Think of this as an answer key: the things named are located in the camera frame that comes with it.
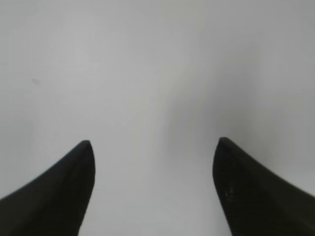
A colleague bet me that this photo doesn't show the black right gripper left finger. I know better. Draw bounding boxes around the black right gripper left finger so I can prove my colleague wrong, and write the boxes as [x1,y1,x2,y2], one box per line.
[0,140,95,236]

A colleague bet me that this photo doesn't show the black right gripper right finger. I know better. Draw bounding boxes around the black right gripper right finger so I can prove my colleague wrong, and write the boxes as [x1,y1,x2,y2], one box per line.
[212,137,315,236]

